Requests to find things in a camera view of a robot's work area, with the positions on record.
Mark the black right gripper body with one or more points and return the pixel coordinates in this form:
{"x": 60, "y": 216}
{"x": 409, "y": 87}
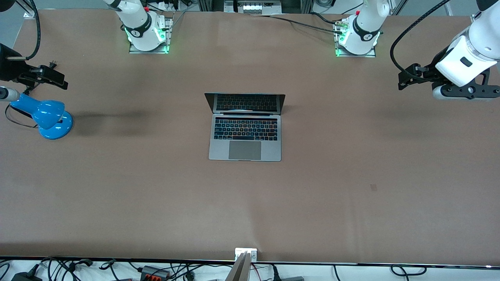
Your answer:
{"x": 11, "y": 67}

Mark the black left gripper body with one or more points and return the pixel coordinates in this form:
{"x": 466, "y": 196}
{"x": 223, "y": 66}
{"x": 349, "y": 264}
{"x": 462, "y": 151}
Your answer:
{"x": 428, "y": 73}

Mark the grey laptop computer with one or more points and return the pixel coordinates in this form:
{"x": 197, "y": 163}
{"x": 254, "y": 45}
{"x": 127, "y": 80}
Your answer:
{"x": 245, "y": 150}

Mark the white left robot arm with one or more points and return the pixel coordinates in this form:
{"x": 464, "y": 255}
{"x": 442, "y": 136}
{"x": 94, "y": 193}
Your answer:
{"x": 480, "y": 39}

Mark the electrical box with white switches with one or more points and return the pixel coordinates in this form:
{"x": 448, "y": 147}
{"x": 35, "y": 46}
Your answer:
{"x": 252, "y": 7}

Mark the black power adapter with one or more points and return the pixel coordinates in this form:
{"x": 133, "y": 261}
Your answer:
{"x": 25, "y": 277}

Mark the black box with orange parts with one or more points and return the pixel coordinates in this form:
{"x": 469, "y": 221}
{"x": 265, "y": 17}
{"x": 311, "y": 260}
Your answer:
{"x": 154, "y": 273}

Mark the grey flat box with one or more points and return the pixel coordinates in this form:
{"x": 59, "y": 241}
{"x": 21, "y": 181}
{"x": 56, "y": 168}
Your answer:
{"x": 293, "y": 278}

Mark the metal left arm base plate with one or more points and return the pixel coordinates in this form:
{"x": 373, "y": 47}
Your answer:
{"x": 373, "y": 52}

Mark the aluminium table corner bracket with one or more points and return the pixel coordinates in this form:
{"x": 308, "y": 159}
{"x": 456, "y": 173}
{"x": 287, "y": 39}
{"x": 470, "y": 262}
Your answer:
{"x": 29, "y": 15}
{"x": 474, "y": 18}

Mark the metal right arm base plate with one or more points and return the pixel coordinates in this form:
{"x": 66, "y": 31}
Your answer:
{"x": 170, "y": 35}

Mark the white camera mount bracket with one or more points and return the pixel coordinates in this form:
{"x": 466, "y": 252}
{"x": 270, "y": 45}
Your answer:
{"x": 252, "y": 251}

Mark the aluminium camera pole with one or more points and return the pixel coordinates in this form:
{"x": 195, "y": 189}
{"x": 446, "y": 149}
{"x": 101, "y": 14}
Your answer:
{"x": 239, "y": 271}

